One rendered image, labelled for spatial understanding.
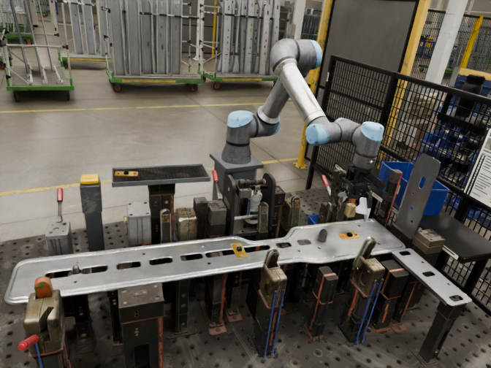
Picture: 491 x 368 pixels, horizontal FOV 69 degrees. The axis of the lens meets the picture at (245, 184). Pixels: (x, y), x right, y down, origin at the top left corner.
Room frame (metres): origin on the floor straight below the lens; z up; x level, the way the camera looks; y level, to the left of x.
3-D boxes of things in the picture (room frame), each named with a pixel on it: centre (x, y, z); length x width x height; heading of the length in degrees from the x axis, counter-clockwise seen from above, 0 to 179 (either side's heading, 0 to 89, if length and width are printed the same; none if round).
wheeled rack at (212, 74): (9.23, 0.43, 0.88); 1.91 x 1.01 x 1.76; 123
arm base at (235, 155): (1.66, 0.06, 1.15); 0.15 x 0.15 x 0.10
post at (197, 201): (1.21, 0.17, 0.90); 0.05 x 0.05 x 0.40; 22
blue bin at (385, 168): (1.55, -0.77, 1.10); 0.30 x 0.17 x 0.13; 12
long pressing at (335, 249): (1.03, 0.01, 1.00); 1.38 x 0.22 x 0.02; 112
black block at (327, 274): (0.99, -0.32, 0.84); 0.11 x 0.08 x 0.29; 22
